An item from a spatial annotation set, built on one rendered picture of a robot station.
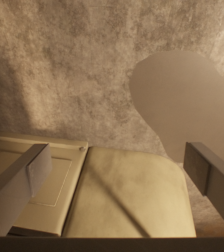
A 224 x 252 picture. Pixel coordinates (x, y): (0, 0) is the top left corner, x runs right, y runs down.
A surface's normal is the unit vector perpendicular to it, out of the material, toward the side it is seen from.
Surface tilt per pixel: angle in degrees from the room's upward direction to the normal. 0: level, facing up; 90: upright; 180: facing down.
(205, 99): 0
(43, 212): 90
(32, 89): 0
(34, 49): 0
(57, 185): 90
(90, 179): 90
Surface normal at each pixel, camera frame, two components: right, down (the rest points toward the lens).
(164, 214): 0.36, -0.68
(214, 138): -0.14, 0.65
